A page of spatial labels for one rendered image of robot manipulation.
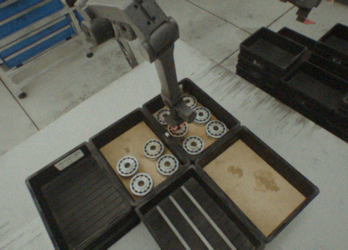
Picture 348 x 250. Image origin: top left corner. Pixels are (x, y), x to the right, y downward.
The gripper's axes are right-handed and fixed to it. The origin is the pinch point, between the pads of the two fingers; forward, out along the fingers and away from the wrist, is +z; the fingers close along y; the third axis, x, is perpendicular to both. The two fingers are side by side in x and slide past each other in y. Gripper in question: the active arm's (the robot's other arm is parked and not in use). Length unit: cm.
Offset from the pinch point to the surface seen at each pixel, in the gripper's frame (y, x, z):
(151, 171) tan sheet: -22.6, -5.5, 6.5
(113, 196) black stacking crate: -42.3, -2.4, 7.0
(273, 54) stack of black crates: 117, 12, 39
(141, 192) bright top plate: -32.6, -10.9, 3.6
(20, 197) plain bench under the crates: -75, 37, 21
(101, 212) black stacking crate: -50, -4, 7
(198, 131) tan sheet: 7.5, -6.6, 6.1
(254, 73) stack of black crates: 98, 15, 48
